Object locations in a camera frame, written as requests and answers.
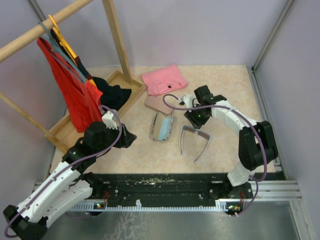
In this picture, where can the yellow hanger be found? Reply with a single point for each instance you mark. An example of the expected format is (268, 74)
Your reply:
(63, 42)

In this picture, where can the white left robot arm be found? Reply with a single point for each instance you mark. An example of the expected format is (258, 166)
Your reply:
(68, 184)

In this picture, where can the grey blue frame sunglasses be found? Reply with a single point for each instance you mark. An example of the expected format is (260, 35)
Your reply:
(193, 142)

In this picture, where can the dark navy garment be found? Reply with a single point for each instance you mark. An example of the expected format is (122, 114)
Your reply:
(112, 96)

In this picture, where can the pink glasses case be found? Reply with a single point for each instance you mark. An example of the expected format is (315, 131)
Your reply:
(156, 103)

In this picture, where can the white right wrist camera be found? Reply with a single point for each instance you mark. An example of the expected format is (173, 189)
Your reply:
(186, 101)

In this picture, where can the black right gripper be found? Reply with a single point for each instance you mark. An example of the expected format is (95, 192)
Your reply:
(197, 123)

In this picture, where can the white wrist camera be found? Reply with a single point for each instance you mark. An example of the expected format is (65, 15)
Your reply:
(186, 101)
(110, 120)

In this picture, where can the grey blue hanger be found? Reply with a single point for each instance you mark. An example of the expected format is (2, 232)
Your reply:
(56, 49)

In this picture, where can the folded pink shirt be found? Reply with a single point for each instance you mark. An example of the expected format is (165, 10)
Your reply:
(164, 80)

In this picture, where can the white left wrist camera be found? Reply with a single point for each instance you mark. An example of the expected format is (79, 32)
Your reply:
(110, 120)

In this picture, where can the flag newspaper print glasses case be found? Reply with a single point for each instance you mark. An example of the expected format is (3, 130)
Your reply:
(156, 124)

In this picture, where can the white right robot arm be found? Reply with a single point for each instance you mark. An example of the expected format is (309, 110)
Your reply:
(256, 141)

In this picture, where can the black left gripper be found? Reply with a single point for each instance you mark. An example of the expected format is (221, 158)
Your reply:
(126, 139)

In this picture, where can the red hanging shirt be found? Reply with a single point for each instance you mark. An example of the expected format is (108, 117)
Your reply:
(82, 99)

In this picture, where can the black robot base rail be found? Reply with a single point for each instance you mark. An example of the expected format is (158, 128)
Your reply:
(175, 192)

